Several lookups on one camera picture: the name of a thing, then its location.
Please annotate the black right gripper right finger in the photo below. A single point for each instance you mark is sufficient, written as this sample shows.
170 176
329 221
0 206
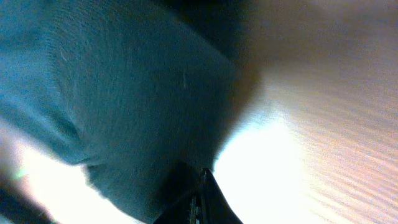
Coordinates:
214 207

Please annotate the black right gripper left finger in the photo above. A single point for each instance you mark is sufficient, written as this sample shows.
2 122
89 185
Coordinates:
177 193

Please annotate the black t-shirt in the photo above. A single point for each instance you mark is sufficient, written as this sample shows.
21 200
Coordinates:
125 89

